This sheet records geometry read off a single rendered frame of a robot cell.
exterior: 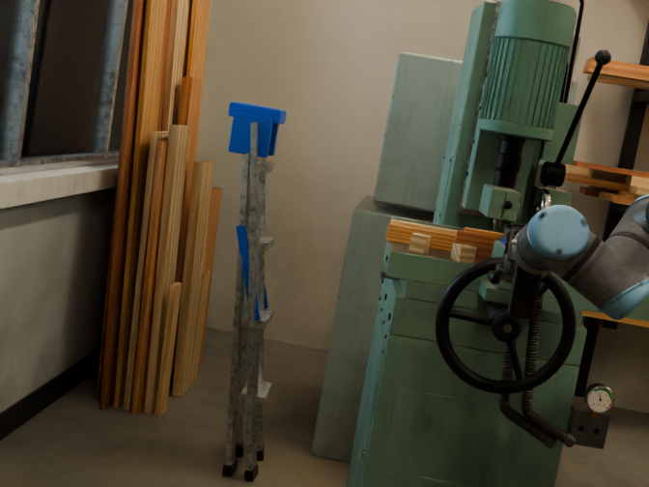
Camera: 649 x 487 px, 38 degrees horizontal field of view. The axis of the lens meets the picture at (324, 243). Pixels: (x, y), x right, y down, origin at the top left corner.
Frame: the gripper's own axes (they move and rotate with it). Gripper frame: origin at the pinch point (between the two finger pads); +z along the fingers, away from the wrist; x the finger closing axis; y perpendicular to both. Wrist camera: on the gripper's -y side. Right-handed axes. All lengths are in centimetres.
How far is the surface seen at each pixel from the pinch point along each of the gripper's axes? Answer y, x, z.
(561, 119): 52, -16, 42
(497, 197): 25.0, -0.4, 28.3
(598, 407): -19.4, -28.0, 26.0
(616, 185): 92, -81, 206
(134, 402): -34, 97, 158
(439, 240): 14.6, 10.7, 36.4
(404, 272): 3.0, 19.0, 24.1
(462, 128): 47, 8, 45
